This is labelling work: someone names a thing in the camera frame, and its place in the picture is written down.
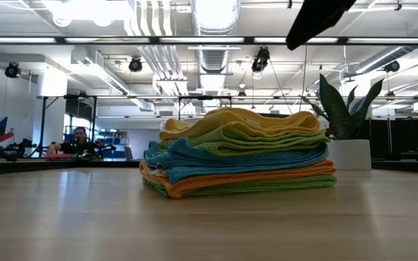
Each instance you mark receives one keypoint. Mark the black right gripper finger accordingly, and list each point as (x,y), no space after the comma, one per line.
(305,30)

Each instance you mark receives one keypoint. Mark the yellow microfiber towel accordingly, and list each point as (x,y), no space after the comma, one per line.
(238,121)

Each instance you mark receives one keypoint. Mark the pale lime green microfiber towel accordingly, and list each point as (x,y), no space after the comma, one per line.
(252,143)

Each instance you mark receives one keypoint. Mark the blue microfiber towel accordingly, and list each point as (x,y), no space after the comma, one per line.
(230,163)

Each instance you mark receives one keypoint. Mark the orange microfiber towel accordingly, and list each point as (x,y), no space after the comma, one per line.
(249,177)

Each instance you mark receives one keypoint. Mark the bright green microfiber towel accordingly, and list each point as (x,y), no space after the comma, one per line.
(267,186)

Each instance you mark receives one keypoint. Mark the black background robot arm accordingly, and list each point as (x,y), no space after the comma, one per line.
(22,145)

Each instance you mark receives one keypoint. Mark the round black ceiling device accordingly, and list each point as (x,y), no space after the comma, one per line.
(392,66)
(135,64)
(12,70)

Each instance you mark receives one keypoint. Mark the green plant in white pot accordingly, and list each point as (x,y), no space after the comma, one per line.
(336,108)

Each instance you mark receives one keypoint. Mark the black room divider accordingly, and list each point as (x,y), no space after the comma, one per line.
(405,130)

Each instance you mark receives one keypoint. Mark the blue storage rack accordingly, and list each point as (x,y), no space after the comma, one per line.
(116,145)

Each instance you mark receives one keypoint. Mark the round white ceiling lamp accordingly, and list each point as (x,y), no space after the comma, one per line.
(62,16)

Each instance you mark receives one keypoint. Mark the person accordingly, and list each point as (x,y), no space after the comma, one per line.
(80,139)

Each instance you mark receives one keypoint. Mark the black background table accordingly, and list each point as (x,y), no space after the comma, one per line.
(49,166)

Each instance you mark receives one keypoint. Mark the black hanging ceiling camera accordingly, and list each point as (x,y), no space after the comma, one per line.
(261,59)

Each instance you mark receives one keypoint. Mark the long ceiling light rail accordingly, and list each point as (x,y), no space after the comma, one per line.
(249,40)

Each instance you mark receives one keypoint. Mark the black background stand frame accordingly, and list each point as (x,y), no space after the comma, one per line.
(205,98)

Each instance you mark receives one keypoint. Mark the black metal stand frame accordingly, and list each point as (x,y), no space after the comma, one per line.
(43,123)

